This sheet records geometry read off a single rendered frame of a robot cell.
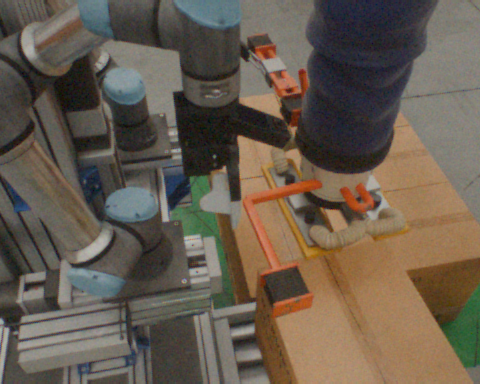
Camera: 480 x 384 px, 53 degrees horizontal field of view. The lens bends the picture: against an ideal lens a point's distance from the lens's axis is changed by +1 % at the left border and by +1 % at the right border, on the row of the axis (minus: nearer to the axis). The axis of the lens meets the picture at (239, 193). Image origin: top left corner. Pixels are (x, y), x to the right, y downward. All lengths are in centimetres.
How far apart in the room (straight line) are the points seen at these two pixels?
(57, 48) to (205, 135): 32
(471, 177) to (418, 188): 102
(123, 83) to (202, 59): 94
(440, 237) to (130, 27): 171
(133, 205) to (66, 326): 39
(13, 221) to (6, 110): 56
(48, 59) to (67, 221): 31
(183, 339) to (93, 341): 83
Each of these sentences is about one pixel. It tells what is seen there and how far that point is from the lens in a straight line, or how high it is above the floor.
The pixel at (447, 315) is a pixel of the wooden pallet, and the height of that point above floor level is 7.
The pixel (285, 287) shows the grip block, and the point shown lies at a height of 126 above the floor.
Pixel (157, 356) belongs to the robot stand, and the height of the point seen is 21.
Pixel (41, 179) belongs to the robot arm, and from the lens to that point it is 95.
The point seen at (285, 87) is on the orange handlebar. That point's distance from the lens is 148.
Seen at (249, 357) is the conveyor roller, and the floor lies 55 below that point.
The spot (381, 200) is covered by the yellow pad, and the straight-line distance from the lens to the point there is 132.
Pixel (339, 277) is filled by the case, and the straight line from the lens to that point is 139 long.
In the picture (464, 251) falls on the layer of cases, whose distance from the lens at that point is 210.
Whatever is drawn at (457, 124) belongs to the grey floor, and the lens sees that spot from 361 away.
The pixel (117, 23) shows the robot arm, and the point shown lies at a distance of 61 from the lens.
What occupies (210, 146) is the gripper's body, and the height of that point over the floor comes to 166.
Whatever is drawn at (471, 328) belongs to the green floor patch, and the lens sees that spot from 259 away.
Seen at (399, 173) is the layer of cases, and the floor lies 54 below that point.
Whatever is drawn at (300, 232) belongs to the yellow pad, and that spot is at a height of 112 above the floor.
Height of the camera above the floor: 210
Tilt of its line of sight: 48 degrees down
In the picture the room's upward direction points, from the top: straight up
